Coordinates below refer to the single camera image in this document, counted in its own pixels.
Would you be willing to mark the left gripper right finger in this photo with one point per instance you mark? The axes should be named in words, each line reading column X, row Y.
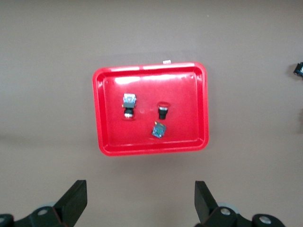
column 203, row 203

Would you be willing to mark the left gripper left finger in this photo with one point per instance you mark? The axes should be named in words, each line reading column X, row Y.
column 71, row 201

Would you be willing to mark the red push button switch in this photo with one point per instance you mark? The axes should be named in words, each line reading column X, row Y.
column 163, row 113
column 129, row 101

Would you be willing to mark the red plastic tray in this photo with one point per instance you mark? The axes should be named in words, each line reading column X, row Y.
column 180, row 106

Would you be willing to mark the brown table cover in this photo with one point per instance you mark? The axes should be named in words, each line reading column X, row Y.
column 47, row 94

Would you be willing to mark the small white tag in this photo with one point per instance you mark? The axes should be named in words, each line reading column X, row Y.
column 166, row 62

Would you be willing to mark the green push button switch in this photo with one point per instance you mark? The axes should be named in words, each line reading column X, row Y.
column 299, row 69

